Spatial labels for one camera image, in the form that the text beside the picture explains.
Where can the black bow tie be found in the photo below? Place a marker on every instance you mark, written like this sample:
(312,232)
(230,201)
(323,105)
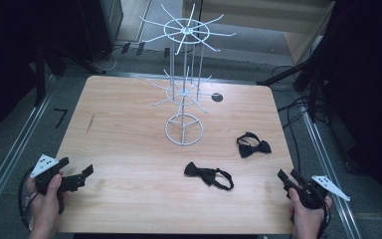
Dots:
(209,175)
(253,147)

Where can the person's left hand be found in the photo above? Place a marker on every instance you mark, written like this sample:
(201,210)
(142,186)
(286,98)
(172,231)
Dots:
(44,207)

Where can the dark cabinet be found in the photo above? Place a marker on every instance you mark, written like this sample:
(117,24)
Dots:
(102,23)

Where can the black metal stand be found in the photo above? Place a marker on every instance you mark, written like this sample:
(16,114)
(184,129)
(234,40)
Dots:
(41,73)
(311,71)

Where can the black round table grommet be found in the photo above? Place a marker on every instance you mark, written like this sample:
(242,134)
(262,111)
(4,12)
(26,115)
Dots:
(217,97)

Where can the metal floor rail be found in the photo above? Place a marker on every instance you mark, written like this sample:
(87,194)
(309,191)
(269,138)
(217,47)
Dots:
(16,152)
(328,159)

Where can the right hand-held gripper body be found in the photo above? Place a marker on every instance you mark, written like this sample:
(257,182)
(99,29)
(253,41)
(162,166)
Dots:
(311,194)

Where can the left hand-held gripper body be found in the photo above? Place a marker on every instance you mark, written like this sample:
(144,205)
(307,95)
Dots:
(46,181)

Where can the person's right hand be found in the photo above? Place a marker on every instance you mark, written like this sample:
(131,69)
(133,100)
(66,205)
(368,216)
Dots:
(306,215)

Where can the light wooden furniture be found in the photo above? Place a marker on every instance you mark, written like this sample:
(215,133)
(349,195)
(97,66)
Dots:
(265,15)

